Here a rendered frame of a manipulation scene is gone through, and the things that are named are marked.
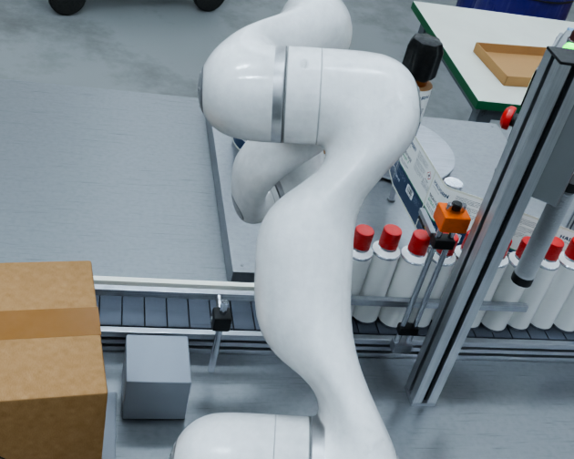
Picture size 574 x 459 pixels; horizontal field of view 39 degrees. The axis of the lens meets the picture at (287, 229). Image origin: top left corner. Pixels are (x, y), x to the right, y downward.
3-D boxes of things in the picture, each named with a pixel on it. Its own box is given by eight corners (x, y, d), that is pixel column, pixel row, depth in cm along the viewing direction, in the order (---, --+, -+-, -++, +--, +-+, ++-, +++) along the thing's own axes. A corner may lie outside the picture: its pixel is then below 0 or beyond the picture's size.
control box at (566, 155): (576, 159, 130) (629, 50, 118) (556, 209, 117) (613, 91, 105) (515, 135, 132) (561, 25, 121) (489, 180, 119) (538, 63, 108)
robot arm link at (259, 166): (243, 133, 102) (247, 241, 129) (356, 91, 105) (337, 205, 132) (215, 80, 106) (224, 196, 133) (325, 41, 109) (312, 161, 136)
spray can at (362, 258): (347, 306, 153) (375, 220, 141) (353, 326, 149) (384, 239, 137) (321, 306, 152) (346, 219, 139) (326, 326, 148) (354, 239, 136)
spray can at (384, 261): (371, 304, 155) (401, 219, 143) (381, 324, 151) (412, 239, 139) (346, 306, 153) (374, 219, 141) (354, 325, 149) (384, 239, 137)
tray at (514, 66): (556, 56, 293) (559, 48, 291) (591, 90, 275) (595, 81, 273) (473, 51, 282) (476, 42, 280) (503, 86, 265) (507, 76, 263)
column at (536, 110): (427, 386, 148) (578, 49, 108) (435, 406, 144) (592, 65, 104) (404, 386, 147) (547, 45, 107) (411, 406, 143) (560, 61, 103)
